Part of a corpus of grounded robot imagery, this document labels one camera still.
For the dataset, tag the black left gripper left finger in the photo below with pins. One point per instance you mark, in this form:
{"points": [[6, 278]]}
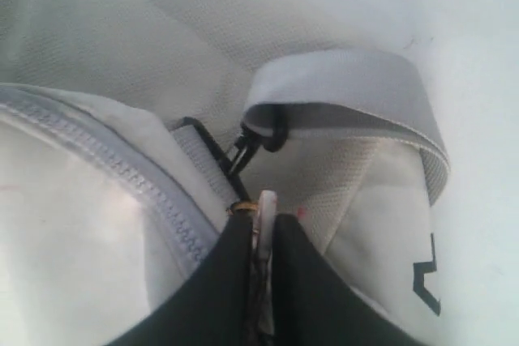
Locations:
{"points": [[210, 308]]}

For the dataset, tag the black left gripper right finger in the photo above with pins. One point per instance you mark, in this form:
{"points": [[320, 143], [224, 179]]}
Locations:
{"points": [[312, 305]]}

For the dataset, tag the white grey duffel bag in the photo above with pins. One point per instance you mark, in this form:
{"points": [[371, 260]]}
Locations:
{"points": [[132, 130]]}

